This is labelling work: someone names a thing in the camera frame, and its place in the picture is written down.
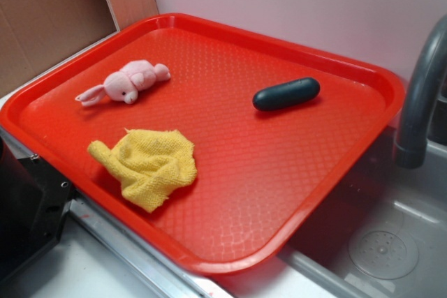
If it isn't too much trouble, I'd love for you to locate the yellow crumpled cloth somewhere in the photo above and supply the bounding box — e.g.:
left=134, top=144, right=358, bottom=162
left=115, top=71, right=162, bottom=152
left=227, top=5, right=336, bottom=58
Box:
left=87, top=129, right=198, bottom=213

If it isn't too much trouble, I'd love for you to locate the brown cardboard panel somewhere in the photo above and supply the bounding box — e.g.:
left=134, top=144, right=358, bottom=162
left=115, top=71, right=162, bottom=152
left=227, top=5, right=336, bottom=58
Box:
left=1, top=0, right=158, bottom=96

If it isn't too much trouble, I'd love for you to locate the grey plastic toy sink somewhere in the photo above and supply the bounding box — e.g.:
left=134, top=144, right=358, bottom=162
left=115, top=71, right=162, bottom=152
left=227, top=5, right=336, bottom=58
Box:
left=279, top=121, right=446, bottom=297

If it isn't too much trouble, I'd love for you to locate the pink plush bunny toy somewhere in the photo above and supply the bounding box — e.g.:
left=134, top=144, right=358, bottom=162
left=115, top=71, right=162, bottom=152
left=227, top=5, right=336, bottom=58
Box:
left=75, top=60, right=171, bottom=107

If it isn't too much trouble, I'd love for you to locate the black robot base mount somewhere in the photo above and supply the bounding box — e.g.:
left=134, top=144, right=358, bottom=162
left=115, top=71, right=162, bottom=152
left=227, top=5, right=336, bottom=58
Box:
left=1, top=141, right=73, bottom=283

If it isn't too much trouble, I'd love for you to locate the dark green plastic pickle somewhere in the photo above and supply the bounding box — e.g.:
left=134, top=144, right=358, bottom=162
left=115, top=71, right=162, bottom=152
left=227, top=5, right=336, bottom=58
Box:
left=252, top=77, right=321, bottom=112

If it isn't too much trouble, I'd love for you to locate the grey toy sink faucet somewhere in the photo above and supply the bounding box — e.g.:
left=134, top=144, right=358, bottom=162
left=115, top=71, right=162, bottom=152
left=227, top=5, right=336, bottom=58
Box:
left=393, top=16, right=446, bottom=169

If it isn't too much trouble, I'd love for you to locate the red plastic serving tray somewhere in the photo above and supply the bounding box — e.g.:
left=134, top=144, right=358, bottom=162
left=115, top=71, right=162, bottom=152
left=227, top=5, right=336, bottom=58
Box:
left=1, top=14, right=404, bottom=275

